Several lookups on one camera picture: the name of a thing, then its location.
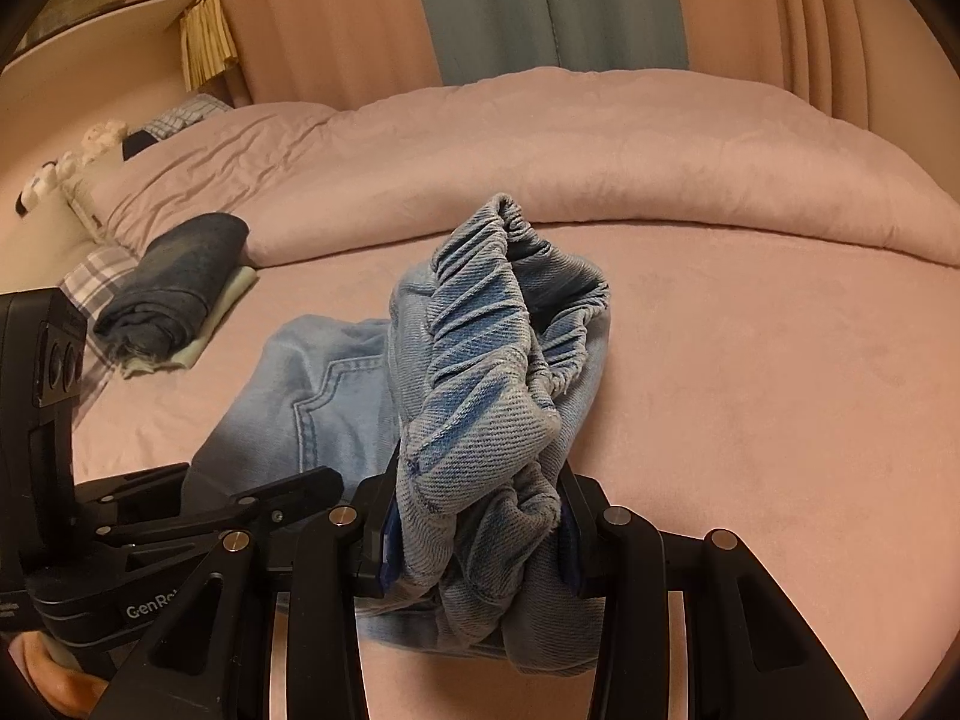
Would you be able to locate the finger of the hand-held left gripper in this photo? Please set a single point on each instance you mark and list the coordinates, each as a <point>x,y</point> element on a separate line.
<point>135,484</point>
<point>255,499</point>

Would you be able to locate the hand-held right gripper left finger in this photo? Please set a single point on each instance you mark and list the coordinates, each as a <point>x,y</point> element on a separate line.
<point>386,540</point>

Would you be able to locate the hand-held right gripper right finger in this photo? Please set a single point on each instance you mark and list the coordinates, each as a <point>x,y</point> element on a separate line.
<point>574,547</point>

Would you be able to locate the light blue denim pants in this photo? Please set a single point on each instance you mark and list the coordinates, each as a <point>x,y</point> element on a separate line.
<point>480,390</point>

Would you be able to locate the person's left hand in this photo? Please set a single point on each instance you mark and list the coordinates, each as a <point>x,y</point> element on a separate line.
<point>60,671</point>

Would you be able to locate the plaid cloth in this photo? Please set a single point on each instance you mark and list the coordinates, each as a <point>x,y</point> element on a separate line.
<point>94,277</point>

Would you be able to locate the pale green folded cloth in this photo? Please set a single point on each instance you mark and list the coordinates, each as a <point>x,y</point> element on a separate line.
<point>225,300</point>

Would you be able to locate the dark blue folded jeans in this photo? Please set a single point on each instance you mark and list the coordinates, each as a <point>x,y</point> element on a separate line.
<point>176,277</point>

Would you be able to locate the pink bed sheet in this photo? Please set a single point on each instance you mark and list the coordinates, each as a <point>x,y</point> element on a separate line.
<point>750,390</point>

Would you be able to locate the black and white plush toy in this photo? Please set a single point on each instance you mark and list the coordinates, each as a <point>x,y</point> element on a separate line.
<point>36,187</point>

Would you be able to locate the pink wrinkled pillow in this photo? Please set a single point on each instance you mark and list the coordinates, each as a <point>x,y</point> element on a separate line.
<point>217,157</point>

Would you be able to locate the blue checked cloth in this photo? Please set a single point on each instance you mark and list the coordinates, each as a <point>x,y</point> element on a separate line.
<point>187,116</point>

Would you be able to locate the pink duvet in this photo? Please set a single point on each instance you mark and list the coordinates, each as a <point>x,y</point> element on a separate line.
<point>600,157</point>

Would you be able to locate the pink smooth curtain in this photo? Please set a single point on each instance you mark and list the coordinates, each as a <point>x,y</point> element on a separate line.
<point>322,15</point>

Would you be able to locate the blue curtain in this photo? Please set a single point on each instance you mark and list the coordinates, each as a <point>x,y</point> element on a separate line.
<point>547,0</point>

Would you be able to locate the pink pleated curtain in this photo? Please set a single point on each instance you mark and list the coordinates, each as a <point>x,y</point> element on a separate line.
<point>825,30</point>

